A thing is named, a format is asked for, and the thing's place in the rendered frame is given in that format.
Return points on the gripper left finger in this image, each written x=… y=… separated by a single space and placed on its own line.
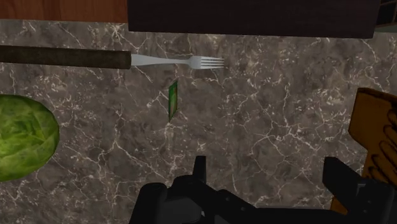
x=180 y=198

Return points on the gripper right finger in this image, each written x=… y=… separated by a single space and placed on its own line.
x=369 y=198

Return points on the orange-brown carved wooden object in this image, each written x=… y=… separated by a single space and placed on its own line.
x=370 y=124

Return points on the green lettuce head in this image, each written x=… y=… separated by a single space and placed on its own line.
x=24 y=136

